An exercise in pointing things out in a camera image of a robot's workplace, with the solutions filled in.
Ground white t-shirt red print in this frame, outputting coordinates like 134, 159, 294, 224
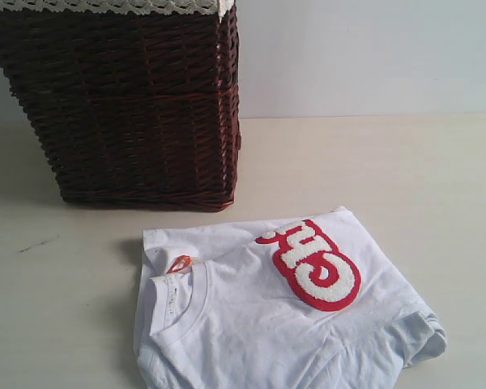
134, 207, 447, 388

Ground dark brown wicker basket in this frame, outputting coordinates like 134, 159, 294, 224
0, 1, 241, 212

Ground orange size tag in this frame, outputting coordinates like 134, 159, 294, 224
165, 255, 198, 275

